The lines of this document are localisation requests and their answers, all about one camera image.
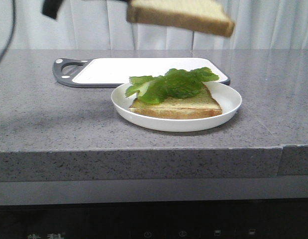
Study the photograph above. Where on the white round plate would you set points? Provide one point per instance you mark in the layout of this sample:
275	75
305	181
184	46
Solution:
228	98

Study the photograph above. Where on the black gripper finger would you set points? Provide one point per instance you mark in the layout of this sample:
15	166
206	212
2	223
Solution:
50	8

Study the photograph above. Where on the white curtain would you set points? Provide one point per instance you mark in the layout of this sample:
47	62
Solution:
101	25

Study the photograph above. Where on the white cutting board grey rim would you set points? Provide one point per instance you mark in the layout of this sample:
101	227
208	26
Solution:
113	72

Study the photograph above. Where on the black appliance front panel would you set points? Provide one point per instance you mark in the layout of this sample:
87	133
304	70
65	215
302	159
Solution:
228	219

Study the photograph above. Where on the bread slice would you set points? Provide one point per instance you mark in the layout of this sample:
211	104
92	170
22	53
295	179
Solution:
203	105
205	16

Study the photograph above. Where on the green lettuce leaf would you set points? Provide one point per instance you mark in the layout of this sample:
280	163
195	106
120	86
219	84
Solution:
179	84

